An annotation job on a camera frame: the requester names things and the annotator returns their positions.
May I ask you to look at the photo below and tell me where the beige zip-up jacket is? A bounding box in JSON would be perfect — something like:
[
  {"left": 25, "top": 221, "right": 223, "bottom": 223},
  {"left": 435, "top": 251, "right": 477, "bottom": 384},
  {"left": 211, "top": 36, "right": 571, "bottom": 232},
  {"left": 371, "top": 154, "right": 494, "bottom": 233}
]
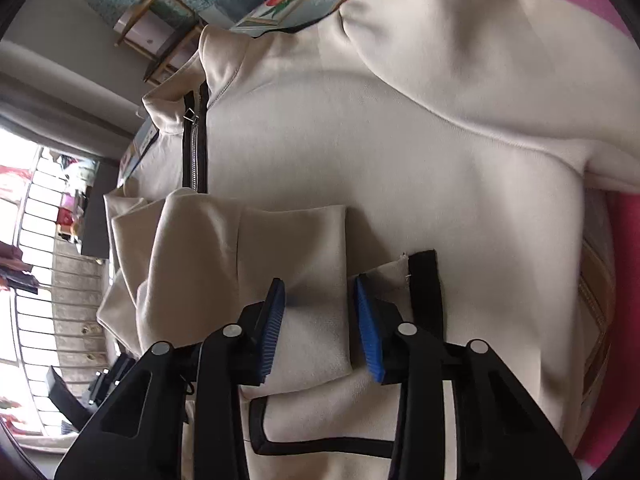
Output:
[{"left": 99, "top": 0, "right": 639, "bottom": 448}]

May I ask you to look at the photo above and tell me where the dark grey low cabinet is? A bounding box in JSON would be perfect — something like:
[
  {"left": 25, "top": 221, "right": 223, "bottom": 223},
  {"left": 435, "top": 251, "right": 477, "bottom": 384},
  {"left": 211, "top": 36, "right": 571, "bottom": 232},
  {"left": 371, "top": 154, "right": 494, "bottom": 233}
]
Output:
[{"left": 80, "top": 160, "right": 118, "bottom": 259}]

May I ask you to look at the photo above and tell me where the metal balcony railing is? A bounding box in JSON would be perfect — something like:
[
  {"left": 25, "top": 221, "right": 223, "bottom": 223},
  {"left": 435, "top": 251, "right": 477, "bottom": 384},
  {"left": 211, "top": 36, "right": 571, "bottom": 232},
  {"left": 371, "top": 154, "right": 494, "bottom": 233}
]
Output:
[{"left": 13, "top": 148, "right": 110, "bottom": 406}]

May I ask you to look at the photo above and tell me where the pink floral blanket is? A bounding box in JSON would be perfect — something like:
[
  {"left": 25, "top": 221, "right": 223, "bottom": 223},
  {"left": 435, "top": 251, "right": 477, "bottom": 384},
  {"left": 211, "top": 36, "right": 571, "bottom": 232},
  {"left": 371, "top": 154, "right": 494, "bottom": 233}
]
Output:
[{"left": 566, "top": 0, "right": 639, "bottom": 479}]

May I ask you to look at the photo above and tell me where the wooden chair black seat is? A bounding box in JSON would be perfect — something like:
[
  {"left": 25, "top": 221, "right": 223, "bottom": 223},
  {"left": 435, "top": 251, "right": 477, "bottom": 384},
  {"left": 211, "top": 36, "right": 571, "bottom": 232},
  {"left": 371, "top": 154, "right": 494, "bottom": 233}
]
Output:
[{"left": 114, "top": 0, "right": 205, "bottom": 86}]

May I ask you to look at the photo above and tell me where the grey window curtain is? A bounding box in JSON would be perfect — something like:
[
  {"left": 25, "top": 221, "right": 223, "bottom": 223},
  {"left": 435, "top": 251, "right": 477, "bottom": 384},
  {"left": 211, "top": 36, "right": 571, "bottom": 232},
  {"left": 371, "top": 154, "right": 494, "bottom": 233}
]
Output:
[{"left": 0, "top": 39, "right": 151, "bottom": 162}]

